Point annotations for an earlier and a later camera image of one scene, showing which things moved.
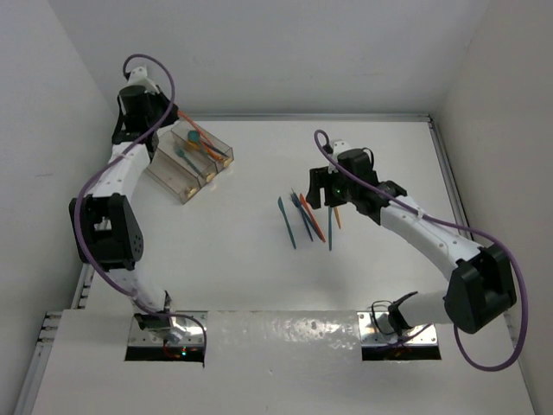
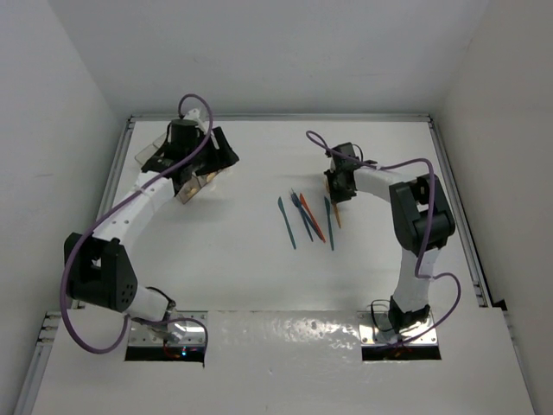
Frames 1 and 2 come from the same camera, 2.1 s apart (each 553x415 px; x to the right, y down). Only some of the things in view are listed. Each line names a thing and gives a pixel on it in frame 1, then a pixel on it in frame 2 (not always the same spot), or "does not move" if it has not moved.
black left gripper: [158, 96] -> [222, 157]
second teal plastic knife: [330, 212] does not move
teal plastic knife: [281, 207] does not move
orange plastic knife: [311, 217] does not move
